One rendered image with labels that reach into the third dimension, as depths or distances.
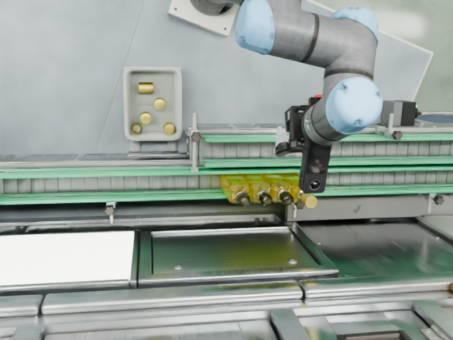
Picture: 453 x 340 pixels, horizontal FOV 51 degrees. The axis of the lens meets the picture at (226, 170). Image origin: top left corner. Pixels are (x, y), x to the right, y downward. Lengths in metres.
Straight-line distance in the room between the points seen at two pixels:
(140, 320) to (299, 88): 0.96
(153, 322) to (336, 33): 0.65
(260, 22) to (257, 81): 0.90
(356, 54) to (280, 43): 0.12
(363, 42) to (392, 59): 1.00
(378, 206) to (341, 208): 0.13
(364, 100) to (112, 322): 0.64
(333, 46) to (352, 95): 0.08
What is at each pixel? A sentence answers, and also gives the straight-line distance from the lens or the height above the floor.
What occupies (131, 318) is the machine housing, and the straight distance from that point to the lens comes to 1.02.
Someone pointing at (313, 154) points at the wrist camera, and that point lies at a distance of 0.87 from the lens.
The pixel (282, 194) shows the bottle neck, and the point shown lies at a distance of 1.28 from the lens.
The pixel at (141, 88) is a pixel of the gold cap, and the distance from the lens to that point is 1.51.
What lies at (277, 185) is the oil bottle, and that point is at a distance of 1.32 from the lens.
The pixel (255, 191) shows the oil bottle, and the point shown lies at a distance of 1.30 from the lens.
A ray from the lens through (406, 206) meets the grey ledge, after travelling 1.73.
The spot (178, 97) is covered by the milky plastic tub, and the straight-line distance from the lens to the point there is 1.48.
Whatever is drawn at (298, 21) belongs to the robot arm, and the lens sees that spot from 0.73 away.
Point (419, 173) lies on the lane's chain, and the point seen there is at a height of 0.88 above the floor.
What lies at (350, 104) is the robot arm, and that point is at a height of 1.67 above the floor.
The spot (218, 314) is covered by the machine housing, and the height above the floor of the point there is 1.43.
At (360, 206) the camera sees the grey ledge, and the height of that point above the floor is 0.88.
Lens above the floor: 2.31
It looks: 74 degrees down
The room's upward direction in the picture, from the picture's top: 145 degrees clockwise
